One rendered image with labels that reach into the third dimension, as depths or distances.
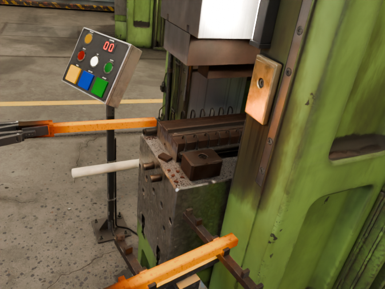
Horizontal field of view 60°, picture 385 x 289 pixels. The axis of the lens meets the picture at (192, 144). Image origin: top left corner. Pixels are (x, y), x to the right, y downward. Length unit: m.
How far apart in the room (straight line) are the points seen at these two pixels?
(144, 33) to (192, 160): 5.06
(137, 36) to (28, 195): 4.06
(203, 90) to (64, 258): 1.25
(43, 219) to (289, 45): 1.90
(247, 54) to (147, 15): 4.98
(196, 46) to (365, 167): 0.62
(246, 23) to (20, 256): 1.73
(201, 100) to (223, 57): 0.39
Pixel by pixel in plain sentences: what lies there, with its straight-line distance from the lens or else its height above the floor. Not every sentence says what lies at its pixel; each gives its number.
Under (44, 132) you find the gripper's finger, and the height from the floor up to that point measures 1.06.
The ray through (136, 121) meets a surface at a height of 1.06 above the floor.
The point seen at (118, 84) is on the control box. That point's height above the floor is 1.03.
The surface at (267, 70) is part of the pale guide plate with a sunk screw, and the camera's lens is 0.92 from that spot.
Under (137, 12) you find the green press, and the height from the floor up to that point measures 0.56.
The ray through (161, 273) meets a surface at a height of 0.95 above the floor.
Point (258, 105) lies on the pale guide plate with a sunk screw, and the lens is 0.95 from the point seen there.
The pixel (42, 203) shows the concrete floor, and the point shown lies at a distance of 2.49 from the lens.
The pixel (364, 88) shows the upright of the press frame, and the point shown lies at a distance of 1.03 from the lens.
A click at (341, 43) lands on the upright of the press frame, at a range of 0.80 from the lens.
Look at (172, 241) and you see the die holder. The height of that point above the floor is 0.68.
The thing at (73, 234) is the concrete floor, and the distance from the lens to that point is 2.24.
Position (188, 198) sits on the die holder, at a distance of 1.13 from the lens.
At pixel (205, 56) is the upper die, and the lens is 1.08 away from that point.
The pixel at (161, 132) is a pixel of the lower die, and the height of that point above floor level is 0.95.
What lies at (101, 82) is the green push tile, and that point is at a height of 1.03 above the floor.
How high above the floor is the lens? 1.58
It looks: 30 degrees down
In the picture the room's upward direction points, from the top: 8 degrees clockwise
